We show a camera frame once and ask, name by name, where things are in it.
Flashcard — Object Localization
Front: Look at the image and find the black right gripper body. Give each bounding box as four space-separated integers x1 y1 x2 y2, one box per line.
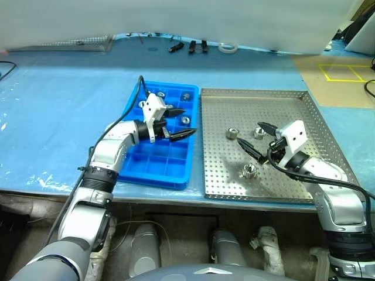
260 134 289 164

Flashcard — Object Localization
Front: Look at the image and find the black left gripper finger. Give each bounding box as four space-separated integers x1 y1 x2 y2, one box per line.
168 128 197 143
163 107 186 119

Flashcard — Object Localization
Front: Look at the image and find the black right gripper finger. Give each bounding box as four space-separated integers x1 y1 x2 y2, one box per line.
257 121 278 136
236 137 265 163

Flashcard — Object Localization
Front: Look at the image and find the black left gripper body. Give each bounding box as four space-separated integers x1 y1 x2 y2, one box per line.
153 113 172 141

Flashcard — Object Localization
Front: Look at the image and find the blue compartment tray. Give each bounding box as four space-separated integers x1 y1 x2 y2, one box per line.
116 81 200 191

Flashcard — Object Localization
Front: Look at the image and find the perforated metal tray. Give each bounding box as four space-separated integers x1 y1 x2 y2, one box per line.
199 88 362 205

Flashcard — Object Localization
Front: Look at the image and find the cardboard sheet with yellow tape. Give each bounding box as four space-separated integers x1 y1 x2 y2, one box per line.
292 55 375 109

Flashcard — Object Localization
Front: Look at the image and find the white tape roll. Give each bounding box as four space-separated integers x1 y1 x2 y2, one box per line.
218 42 238 54

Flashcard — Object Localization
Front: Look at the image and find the grey rounded cylinder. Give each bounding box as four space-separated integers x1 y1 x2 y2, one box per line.
128 224 161 277
208 229 248 267

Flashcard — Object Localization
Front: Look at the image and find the white wrapped pipe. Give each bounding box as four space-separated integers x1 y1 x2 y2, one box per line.
248 225 285 277
89 216 118 281

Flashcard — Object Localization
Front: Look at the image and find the flat perforated metal sheet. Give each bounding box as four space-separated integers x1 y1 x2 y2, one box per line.
7 34 115 53

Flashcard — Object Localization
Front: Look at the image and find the white leaning panel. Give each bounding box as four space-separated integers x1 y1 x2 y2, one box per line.
345 22 375 56

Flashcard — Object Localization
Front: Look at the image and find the grey robot torso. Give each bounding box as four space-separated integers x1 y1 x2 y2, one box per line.
125 262 296 281

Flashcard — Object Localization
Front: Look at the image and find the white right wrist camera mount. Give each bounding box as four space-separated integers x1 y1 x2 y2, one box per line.
275 119 308 170

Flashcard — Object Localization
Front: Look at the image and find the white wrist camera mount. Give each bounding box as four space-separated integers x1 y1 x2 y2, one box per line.
141 92 167 143
275 119 308 170

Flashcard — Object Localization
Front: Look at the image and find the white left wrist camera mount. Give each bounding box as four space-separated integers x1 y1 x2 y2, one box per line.
141 92 167 143

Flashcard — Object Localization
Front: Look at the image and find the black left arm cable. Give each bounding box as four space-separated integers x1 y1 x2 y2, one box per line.
45 75 151 245

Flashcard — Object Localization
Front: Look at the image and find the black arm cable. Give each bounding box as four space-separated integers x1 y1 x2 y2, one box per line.
266 146 370 232
45 75 151 245

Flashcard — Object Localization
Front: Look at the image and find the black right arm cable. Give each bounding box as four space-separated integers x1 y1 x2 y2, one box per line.
266 146 370 232

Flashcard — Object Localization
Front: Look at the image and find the black cable loop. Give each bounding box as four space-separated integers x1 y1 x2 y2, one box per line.
364 57 375 97

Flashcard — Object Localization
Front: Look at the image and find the thin black cable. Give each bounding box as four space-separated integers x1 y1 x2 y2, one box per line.
0 60 17 81

